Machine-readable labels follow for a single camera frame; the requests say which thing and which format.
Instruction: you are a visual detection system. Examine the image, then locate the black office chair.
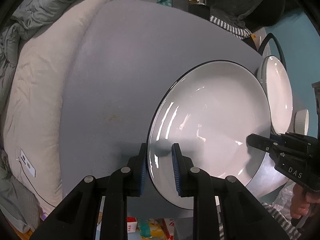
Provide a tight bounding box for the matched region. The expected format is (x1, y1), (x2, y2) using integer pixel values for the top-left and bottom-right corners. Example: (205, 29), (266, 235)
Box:
(172, 0), (286, 54)

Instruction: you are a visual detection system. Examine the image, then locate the right hand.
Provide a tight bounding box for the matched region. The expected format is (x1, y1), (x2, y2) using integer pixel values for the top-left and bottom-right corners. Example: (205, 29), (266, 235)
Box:
(290, 184), (319, 219)

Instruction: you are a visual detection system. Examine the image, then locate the white ribbed bowl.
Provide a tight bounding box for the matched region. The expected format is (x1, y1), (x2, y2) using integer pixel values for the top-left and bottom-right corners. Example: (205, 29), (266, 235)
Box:
(294, 109), (309, 135)

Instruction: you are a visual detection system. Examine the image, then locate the beige mattress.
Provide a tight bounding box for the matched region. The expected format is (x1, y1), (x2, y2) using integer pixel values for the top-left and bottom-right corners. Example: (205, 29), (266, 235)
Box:
(1, 0), (111, 213)

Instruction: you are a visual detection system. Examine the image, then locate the grey striped garment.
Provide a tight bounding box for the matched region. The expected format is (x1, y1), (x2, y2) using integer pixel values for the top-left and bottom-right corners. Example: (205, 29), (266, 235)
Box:
(209, 15), (252, 40)

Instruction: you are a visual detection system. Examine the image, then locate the white label tag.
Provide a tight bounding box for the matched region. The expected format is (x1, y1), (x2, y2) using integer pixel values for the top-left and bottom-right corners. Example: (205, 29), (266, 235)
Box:
(20, 150), (36, 178)

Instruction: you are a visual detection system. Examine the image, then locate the small white plate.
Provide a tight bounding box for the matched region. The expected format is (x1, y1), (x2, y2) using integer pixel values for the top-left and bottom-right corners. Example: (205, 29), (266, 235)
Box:
(257, 55), (293, 134)

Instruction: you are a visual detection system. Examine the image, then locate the grey duvet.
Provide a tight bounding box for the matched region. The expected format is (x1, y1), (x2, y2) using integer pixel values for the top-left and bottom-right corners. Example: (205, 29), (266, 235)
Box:
(1, 0), (76, 233)

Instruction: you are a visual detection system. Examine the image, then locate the white plate black rim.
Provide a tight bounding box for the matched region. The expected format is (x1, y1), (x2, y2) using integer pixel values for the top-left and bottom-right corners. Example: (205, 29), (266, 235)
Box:
(146, 60), (272, 210)

